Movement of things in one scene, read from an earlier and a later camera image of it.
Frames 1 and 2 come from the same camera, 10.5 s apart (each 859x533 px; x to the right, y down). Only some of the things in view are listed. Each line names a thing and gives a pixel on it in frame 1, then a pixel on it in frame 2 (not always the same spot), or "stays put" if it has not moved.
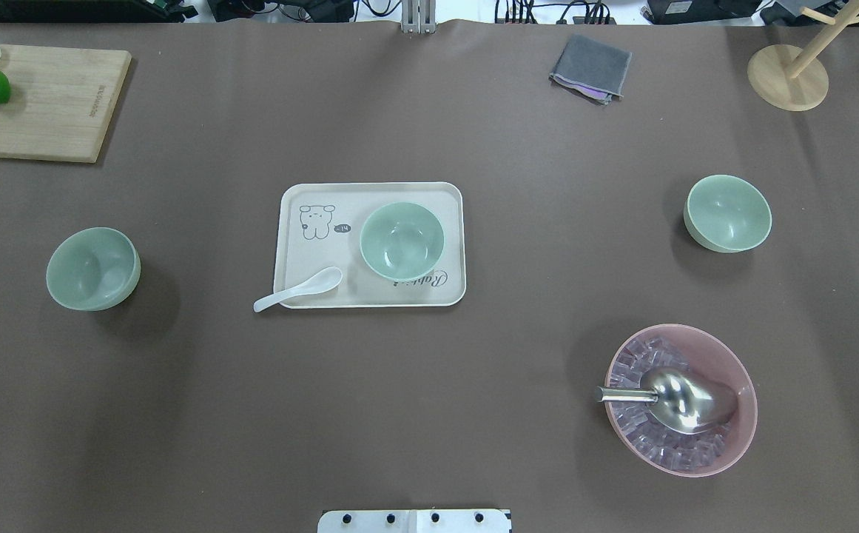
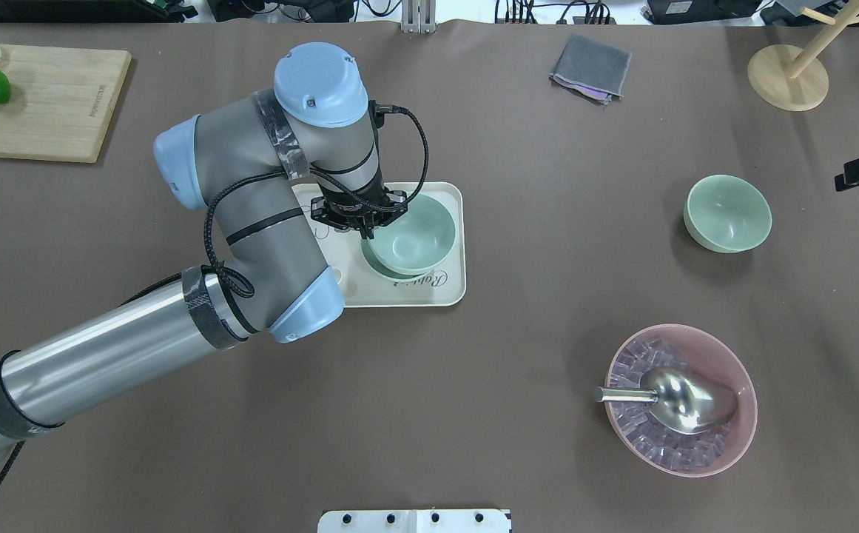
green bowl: [93, 269] to [418, 241]
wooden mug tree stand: [795, 79] stays put
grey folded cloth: [591, 70] stays put
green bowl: [726, 214] stays put
